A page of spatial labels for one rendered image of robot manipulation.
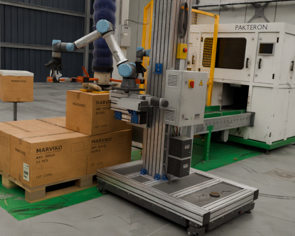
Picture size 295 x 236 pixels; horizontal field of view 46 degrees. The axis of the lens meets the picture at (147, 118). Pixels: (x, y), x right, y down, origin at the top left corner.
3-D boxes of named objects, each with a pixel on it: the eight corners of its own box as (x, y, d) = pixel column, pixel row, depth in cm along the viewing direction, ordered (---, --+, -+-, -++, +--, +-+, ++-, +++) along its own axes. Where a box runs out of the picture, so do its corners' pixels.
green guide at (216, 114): (243, 114, 554) (243, 108, 552) (249, 115, 546) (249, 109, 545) (179, 122, 439) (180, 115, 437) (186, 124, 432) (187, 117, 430)
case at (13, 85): (33, 101, 496) (33, 73, 490) (3, 101, 477) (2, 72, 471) (25, 96, 549) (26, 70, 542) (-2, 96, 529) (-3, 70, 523)
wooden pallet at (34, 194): (78, 156, 460) (78, 145, 458) (130, 177, 392) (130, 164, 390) (-16, 173, 374) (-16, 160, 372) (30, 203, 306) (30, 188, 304)
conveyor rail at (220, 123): (247, 124, 550) (248, 112, 547) (249, 125, 547) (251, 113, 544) (143, 143, 385) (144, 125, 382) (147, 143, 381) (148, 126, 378)
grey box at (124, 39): (128, 47, 511) (129, 26, 506) (130, 47, 507) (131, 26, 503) (117, 46, 497) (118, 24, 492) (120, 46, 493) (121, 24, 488)
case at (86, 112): (106, 122, 411) (108, 88, 404) (132, 129, 386) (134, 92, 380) (65, 128, 365) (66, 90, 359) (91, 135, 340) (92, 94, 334)
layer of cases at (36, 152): (78, 145, 457) (79, 115, 451) (130, 164, 390) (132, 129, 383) (-16, 160, 372) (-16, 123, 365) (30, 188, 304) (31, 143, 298)
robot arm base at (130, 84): (139, 88, 326) (140, 77, 324) (128, 88, 315) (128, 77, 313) (129, 86, 336) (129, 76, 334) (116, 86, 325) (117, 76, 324)
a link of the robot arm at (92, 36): (112, 20, 324) (68, 44, 334) (109, 18, 313) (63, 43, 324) (118, 31, 324) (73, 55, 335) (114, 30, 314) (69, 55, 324)
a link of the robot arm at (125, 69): (136, 73, 316) (109, 18, 313) (133, 73, 301) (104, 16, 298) (125, 79, 319) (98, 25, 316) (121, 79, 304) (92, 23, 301)
